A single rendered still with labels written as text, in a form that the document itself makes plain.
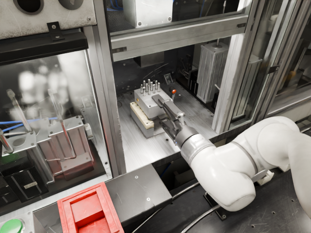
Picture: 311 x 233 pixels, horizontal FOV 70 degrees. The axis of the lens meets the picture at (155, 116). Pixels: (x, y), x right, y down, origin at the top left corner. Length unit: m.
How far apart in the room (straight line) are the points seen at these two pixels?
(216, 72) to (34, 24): 0.68
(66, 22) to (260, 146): 0.48
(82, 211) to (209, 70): 0.65
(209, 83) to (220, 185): 0.49
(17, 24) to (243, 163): 0.53
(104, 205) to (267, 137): 0.43
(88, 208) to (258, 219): 0.62
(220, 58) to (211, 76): 0.08
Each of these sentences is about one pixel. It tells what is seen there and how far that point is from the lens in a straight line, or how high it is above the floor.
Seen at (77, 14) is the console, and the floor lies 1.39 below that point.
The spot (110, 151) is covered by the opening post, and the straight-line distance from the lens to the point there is 0.63.
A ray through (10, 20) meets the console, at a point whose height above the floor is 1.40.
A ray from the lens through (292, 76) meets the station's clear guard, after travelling 1.05.
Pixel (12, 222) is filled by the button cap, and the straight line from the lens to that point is 0.59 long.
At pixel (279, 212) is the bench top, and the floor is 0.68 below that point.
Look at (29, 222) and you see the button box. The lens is 0.58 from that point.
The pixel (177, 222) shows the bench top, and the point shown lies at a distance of 0.90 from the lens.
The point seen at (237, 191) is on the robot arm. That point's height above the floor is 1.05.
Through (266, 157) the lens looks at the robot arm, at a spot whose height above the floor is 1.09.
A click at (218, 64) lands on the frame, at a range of 0.91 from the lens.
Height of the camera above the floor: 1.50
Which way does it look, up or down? 40 degrees down
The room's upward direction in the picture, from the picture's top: straight up
